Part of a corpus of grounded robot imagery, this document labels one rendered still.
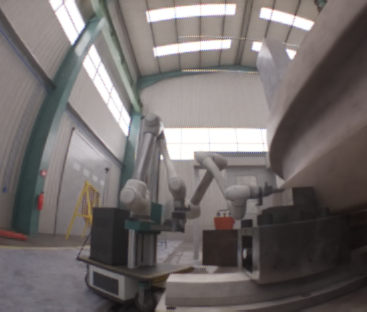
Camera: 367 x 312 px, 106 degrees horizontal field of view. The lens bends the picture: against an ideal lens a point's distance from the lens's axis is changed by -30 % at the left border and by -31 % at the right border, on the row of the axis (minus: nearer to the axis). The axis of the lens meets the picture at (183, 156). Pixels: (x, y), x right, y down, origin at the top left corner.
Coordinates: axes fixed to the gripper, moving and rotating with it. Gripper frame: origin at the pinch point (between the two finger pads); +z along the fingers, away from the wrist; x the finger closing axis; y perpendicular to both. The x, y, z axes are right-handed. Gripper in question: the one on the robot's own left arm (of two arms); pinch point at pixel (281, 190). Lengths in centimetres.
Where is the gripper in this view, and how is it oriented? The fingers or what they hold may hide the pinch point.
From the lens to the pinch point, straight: 138.0
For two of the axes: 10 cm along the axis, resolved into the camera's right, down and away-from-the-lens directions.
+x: 1.8, 3.7, 9.1
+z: 9.8, -0.5, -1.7
